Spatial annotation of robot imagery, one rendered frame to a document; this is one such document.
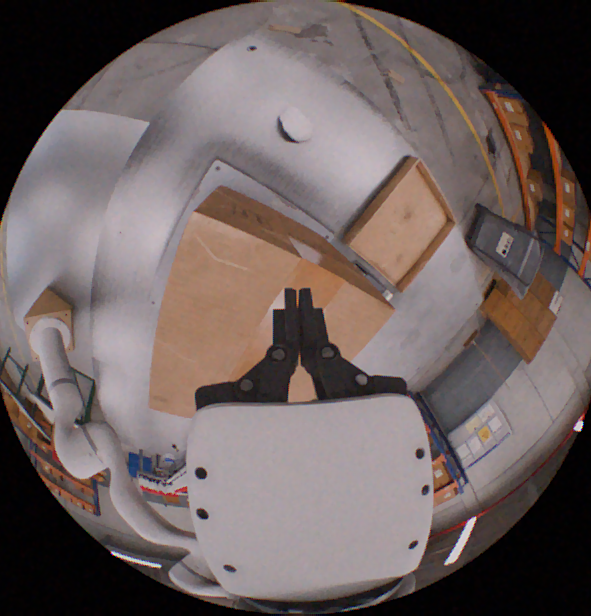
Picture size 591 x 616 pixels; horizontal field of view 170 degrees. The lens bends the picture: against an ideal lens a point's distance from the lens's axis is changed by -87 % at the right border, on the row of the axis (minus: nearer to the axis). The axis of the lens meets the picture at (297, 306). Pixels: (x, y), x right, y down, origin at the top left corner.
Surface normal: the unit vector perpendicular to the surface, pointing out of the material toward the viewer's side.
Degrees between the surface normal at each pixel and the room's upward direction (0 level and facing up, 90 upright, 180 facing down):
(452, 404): 90
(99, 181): 0
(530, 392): 90
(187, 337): 0
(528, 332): 89
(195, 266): 0
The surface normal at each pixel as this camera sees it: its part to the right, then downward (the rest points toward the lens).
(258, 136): 0.25, 0.58
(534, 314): -0.82, -0.29
